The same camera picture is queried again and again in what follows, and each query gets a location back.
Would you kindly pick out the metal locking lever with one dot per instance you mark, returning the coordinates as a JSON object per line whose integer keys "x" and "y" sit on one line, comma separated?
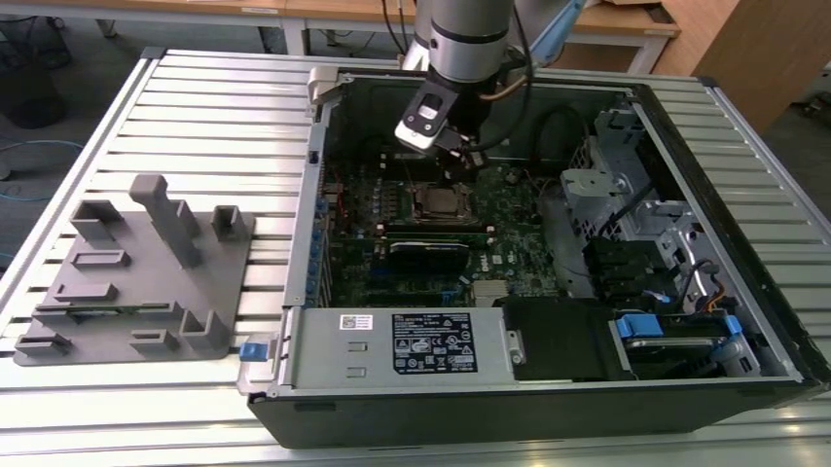
{"x": 410, "y": 177}

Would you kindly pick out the silver CPU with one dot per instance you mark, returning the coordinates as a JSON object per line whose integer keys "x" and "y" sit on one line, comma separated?
{"x": 444, "y": 204}

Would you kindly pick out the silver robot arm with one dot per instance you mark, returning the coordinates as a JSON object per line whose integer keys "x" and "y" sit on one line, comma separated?
{"x": 467, "y": 48}

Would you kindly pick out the silver drive cage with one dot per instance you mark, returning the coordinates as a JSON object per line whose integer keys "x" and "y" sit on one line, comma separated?
{"x": 587, "y": 185}

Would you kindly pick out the wooden desk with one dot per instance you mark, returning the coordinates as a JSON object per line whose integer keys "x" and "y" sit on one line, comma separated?
{"x": 616, "y": 26}
{"x": 130, "y": 6}

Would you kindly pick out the graphics card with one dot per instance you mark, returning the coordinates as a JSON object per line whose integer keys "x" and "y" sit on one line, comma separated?
{"x": 428, "y": 258}

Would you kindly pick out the green motherboard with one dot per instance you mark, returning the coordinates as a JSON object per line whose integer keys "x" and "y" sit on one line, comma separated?
{"x": 526, "y": 272}

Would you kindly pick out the silver heat sink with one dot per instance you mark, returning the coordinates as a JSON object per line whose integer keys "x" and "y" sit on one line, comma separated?
{"x": 490, "y": 289}

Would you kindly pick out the silver disk bay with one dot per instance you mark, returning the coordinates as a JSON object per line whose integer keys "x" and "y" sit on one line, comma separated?
{"x": 675, "y": 233}

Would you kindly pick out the wooden cabinet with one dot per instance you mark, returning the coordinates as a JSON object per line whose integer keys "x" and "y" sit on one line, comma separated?
{"x": 747, "y": 58}

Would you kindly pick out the blue disk carrier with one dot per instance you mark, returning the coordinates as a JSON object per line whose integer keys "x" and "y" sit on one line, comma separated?
{"x": 639, "y": 326}

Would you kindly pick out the silver power supply unit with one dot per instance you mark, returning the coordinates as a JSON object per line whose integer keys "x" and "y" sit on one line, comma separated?
{"x": 324, "y": 350}

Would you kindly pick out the blue case latch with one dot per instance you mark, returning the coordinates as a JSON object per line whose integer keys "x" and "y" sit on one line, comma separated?
{"x": 252, "y": 352}

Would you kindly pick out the grey parts rack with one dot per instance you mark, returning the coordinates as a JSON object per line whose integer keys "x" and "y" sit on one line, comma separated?
{"x": 162, "y": 292}

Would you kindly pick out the black PC case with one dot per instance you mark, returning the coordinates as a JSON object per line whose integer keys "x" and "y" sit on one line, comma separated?
{"x": 454, "y": 423}

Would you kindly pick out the black waste bin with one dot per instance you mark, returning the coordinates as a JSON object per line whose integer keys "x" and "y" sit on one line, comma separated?
{"x": 32, "y": 97}

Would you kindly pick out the green RAM stick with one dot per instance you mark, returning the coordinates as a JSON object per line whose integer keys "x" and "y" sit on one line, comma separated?
{"x": 116, "y": 311}

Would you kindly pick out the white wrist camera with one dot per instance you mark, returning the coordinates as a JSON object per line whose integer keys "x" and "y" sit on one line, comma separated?
{"x": 422, "y": 121}

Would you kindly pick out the black drive bracket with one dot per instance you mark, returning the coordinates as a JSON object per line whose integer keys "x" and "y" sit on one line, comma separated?
{"x": 623, "y": 272}

